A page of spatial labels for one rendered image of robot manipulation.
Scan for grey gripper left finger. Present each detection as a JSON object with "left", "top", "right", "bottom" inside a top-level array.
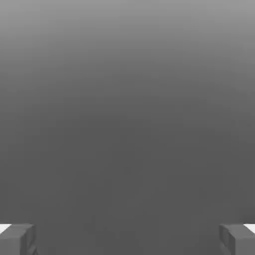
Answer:
[{"left": 0, "top": 223, "right": 38, "bottom": 255}]

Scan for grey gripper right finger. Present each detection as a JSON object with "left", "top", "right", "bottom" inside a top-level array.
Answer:
[{"left": 218, "top": 223, "right": 255, "bottom": 255}]

